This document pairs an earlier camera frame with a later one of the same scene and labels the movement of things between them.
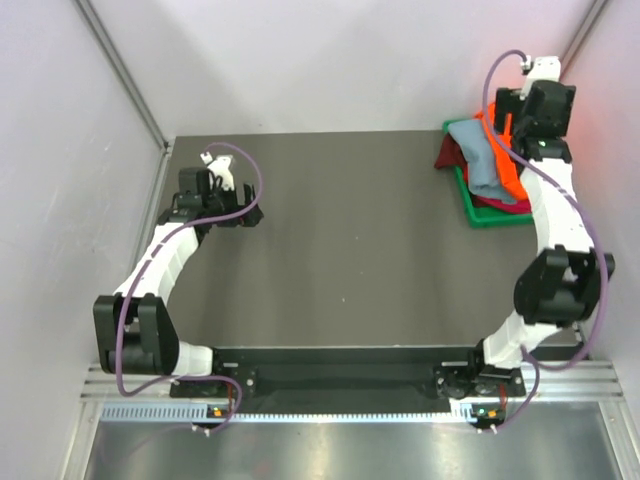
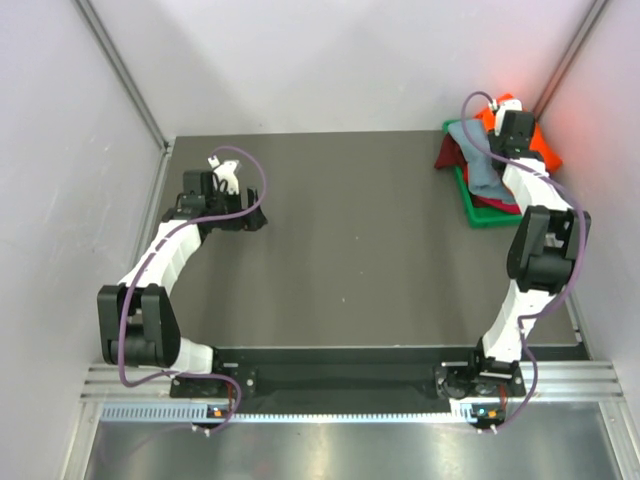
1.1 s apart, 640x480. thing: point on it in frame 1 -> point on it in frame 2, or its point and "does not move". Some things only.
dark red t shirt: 450,153 does not move
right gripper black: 506,102 -> 494,140
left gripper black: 216,189 does not move
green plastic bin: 480,216 does not move
